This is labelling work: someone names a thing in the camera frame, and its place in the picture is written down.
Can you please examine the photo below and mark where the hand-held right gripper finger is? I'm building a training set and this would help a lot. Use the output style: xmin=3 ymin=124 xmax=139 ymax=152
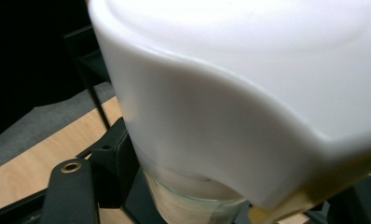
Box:
xmin=89 ymin=117 xmax=142 ymax=210

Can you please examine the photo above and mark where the black metal rack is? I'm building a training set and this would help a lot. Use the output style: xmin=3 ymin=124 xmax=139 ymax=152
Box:
xmin=0 ymin=24 xmax=163 ymax=224

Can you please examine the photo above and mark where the white plastic bottle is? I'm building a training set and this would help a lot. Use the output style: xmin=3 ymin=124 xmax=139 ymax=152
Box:
xmin=87 ymin=0 xmax=371 ymax=224

